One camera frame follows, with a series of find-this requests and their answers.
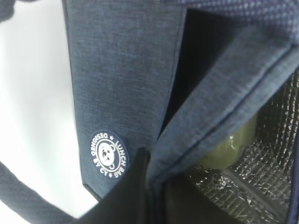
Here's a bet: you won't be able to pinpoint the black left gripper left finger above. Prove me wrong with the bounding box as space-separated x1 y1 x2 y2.
75 147 150 224

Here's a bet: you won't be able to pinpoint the green lidded glass container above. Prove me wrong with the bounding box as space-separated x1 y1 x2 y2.
197 114 257 170

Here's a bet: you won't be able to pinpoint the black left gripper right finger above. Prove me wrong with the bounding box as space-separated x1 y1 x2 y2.
163 177 236 224

